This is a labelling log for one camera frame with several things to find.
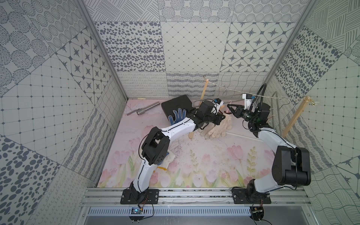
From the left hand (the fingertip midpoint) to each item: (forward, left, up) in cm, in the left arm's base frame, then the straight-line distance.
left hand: (231, 119), depth 80 cm
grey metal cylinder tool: (+21, +61, -18) cm, 67 cm away
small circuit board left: (-43, +52, -24) cm, 71 cm away
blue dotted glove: (-16, +37, -20) cm, 45 cm away
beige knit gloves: (0, +11, -12) cm, 16 cm away
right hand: (+8, +1, +2) cm, 8 cm away
